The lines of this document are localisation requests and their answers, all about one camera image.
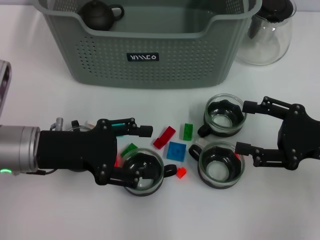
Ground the dark red long brick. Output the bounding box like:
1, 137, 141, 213
152, 125, 177, 150

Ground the glass carafe black lid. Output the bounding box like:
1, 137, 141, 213
234, 0, 297, 66

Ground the green rectangular brick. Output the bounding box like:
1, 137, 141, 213
120, 142, 138, 158
182, 122, 195, 141

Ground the black clay teapot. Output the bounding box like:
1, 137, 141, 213
78, 0, 125, 31

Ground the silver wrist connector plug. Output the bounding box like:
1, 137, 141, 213
49, 116, 65, 131

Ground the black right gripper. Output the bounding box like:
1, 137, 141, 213
235, 96, 320, 171

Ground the blue square plate brick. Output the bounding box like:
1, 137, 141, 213
165, 141, 187, 161

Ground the grey-green perforated storage bin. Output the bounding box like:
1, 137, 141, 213
37, 0, 263, 90

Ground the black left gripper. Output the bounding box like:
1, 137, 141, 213
36, 116, 154, 188

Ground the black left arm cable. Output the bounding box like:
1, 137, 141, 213
24, 168, 55, 176

